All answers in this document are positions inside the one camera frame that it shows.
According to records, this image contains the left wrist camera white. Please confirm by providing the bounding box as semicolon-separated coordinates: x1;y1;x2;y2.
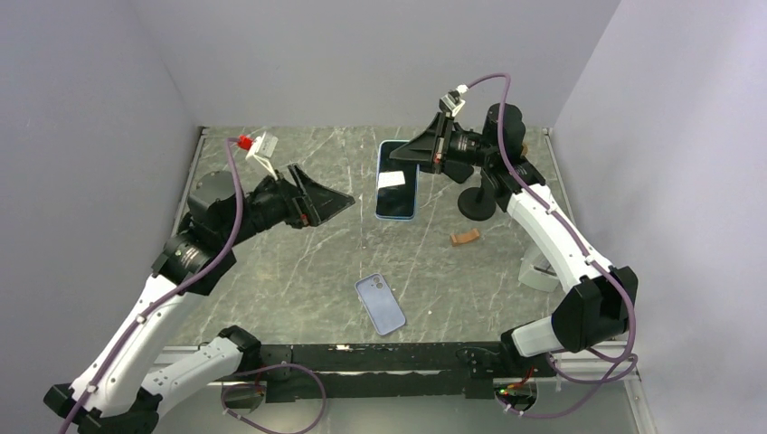
236;132;279;180

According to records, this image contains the black phone on table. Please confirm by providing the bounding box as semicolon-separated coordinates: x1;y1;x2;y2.
442;162;474;184

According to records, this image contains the wooden microphone on black stand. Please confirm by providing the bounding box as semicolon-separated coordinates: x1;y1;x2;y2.
458;143;524;222

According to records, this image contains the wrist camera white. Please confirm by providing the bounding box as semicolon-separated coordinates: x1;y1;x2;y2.
438;84;469;118
236;132;279;180

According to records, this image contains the white phone stand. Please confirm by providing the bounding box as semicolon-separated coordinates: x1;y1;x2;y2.
518;244;561;293

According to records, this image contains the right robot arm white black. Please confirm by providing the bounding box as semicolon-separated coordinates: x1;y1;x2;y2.
391;103;639;376

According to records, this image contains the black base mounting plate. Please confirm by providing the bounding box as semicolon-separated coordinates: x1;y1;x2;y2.
223;341;554;403

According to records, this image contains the small brown wooden block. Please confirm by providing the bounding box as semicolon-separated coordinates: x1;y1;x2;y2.
450;228;481;247

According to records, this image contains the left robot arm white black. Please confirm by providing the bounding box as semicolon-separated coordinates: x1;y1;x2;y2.
43;164;354;433

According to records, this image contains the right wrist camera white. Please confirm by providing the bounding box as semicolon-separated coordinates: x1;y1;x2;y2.
438;84;469;118

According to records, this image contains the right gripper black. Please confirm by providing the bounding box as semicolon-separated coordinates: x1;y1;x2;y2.
390;113;496;175

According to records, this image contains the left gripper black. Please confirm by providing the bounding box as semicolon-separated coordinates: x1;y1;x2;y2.
222;161;355;247

